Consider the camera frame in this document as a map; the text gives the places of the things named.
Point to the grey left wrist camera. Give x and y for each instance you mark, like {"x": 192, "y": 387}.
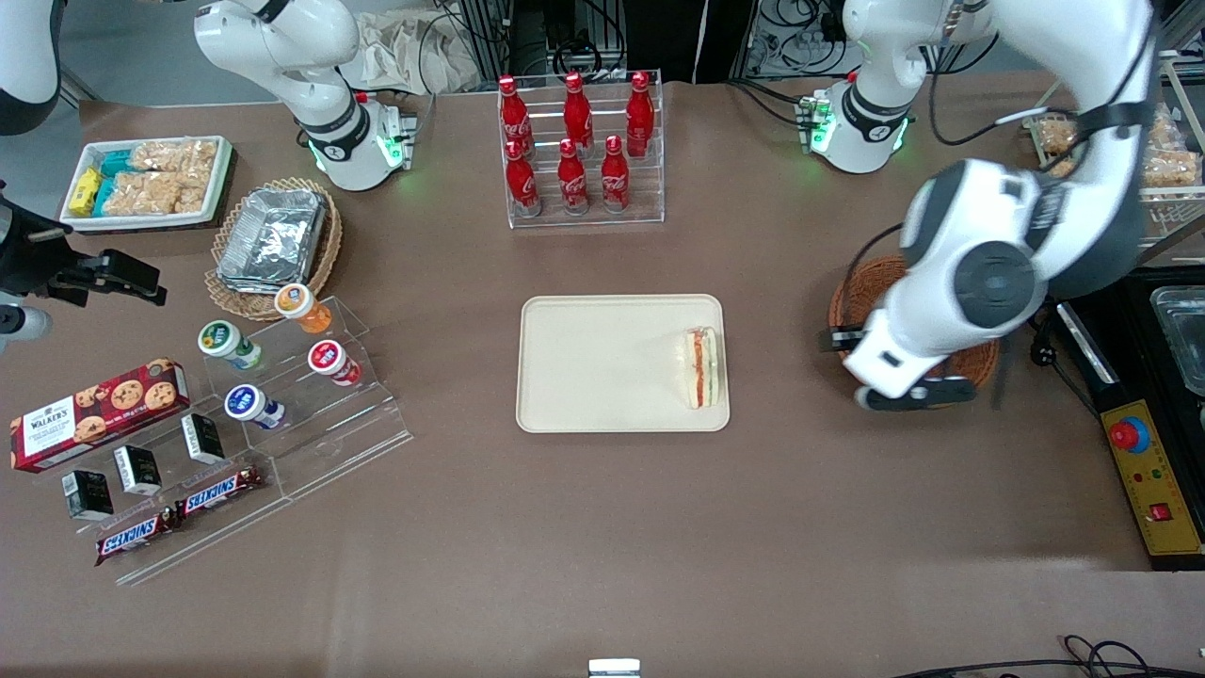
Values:
{"x": 918, "y": 395}

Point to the small white bracket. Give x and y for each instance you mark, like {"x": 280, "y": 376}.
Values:
{"x": 614, "y": 669}

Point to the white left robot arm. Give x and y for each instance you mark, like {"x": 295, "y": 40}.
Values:
{"x": 998, "y": 278}

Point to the blue gum jar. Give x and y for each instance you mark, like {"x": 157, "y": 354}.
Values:
{"x": 247, "y": 405}

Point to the crumpled beige cloth bag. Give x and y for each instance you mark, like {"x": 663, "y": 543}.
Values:
{"x": 395, "y": 56}

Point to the aluminium profile equipment frame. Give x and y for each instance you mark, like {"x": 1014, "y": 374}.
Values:
{"x": 494, "y": 38}

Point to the light tan wicker basket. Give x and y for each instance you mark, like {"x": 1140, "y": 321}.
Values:
{"x": 325, "y": 254}

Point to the clear acrylic bottle rack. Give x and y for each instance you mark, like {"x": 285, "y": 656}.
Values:
{"x": 602, "y": 222}

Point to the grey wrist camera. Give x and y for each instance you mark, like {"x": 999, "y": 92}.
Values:
{"x": 21, "y": 323}
{"x": 918, "y": 395}

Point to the red emergency stop button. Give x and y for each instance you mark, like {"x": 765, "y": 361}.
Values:
{"x": 1129, "y": 434}

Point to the small yellow snack box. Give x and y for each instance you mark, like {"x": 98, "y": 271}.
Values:
{"x": 86, "y": 191}

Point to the white rectangular snack tray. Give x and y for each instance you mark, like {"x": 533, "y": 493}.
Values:
{"x": 113, "y": 222}

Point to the Snickers chocolate bar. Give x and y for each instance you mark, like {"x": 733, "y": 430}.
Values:
{"x": 216, "y": 492}
{"x": 134, "y": 537}

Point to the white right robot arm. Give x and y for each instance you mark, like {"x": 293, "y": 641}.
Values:
{"x": 311, "y": 85}

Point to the teal snack pack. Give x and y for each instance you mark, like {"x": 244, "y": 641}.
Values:
{"x": 104, "y": 196}
{"x": 118, "y": 163}

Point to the red gum jar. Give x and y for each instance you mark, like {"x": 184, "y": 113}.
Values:
{"x": 328, "y": 360}

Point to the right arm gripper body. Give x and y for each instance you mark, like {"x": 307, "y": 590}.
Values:
{"x": 28, "y": 259}

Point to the small black carton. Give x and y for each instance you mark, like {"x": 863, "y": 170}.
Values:
{"x": 202, "y": 438}
{"x": 88, "y": 495}
{"x": 137, "y": 471}

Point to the triangle sandwich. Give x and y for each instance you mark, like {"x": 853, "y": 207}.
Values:
{"x": 701, "y": 372}

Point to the yellow control box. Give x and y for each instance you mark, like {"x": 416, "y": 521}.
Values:
{"x": 1163, "y": 490}

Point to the brown round wicker basket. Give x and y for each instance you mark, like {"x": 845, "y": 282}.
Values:
{"x": 871, "y": 297}

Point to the silver foil food container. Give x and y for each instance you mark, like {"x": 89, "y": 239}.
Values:
{"x": 273, "y": 235}

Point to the rice cracker snack pack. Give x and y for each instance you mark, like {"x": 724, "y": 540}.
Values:
{"x": 174, "y": 155}
{"x": 1054, "y": 139}
{"x": 151, "y": 193}
{"x": 1167, "y": 127}
{"x": 1177, "y": 169}

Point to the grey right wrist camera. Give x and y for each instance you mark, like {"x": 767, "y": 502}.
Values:
{"x": 21, "y": 323}

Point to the orange gum jar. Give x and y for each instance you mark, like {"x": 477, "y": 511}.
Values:
{"x": 299, "y": 306}

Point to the beige plastic serving tray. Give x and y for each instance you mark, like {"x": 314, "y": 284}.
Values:
{"x": 602, "y": 363}

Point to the green gum jar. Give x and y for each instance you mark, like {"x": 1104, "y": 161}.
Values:
{"x": 224, "y": 341}

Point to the red Walkers cookie box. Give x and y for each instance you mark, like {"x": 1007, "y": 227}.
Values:
{"x": 99, "y": 414}

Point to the red cola bottle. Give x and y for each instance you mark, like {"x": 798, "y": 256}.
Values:
{"x": 514, "y": 118}
{"x": 640, "y": 118}
{"x": 572, "y": 181}
{"x": 577, "y": 113}
{"x": 615, "y": 179}
{"x": 522, "y": 184}

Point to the clear acrylic stepped stand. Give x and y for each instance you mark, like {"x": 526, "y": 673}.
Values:
{"x": 216, "y": 537}
{"x": 362, "y": 428}

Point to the clear plastic container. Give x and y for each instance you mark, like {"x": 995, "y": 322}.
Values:
{"x": 1181, "y": 339}

